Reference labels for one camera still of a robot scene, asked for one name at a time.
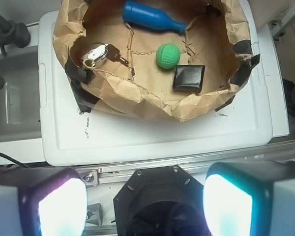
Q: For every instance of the green foam ball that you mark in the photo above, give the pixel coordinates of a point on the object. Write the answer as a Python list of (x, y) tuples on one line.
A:
[(168, 56)]

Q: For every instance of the aluminium extrusion rail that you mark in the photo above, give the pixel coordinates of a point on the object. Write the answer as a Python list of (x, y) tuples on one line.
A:
[(94, 175)]

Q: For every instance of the clear plastic bin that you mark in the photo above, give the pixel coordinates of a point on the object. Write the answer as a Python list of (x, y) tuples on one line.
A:
[(19, 98)]

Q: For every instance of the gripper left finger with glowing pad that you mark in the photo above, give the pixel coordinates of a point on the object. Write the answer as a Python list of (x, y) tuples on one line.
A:
[(42, 202)]

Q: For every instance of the blue plastic bottle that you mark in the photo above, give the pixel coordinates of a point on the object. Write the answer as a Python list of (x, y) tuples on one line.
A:
[(150, 17)]

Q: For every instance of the black octagonal mount plate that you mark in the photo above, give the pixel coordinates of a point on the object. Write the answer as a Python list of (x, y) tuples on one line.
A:
[(164, 201)]

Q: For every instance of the black box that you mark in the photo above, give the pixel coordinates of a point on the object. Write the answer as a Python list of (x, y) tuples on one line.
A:
[(189, 78)]

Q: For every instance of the silver key with fob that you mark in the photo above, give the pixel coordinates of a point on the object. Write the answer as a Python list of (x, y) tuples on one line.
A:
[(98, 52)]

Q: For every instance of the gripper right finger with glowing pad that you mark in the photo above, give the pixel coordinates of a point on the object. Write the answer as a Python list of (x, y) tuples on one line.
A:
[(250, 198)]

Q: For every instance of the dark grey clamp knob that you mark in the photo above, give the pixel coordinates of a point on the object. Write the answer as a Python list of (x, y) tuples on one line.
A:
[(13, 33)]

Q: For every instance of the brown paper bag tray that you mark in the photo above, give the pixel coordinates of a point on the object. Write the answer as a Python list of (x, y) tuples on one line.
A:
[(217, 35)]

